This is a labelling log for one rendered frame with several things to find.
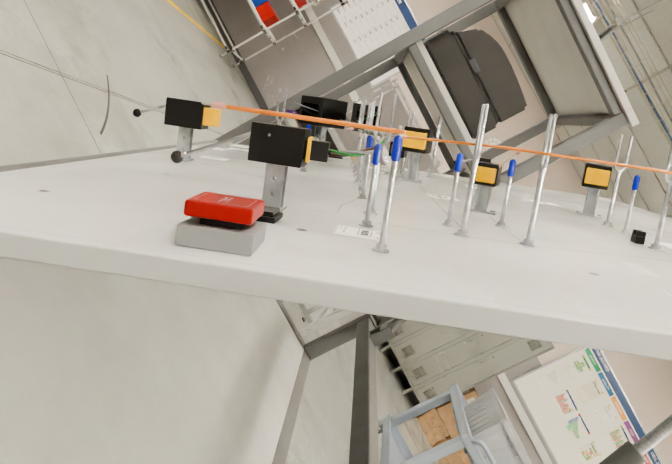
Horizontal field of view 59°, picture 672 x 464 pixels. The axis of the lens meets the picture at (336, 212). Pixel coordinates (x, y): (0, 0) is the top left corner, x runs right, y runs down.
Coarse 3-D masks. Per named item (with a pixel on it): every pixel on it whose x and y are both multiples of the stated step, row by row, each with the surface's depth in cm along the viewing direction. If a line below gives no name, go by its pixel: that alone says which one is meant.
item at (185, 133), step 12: (156, 108) 98; (168, 108) 96; (180, 108) 96; (192, 108) 96; (168, 120) 96; (180, 120) 96; (192, 120) 96; (180, 132) 98; (192, 132) 99; (180, 144) 98
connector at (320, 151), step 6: (306, 144) 61; (312, 144) 61; (318, 144) 61; (324, 144) 61; (306, 150) 61; (312, 150) 61; (318, 150) 61; (324, 150) 61; (330, 150) 62; (312, 156) 61; (318, 156) 61; (324, 156) 61
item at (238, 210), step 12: (204, 192) 47; (192, 204) 42; (204, 204) 42; (216, 204) 42; (228, 204) 43; (240, 204) 43; (252, 204) 44; (264, 204) 47; (192, 216) 43; (204, 216) 43; (216, 216) 42; (228, 216) 42; (240, 216) 42; (252, 216) 42; (240, 228) 44
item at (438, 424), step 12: (468, 396) 759; (444, 408) 764; (420, 420) 767; (432, 420) 766; (444, 420) 764; (432, 432) 765; (444, 432) 762; (456, 432) 762; (432, 444) 764; (456, 456) 762
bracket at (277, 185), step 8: (272, 168) 62; (280, 168) 62; (272, 176) 62; (280, 176) 62; (264, 184) 62; (272, 184) 62; (280, 184) 62; (264, 192) 63; (272, 192) 64; (280, 192) 62; (264, 200) 63; (272, 200) 63; (280, 200) 63; (280, 208) 64
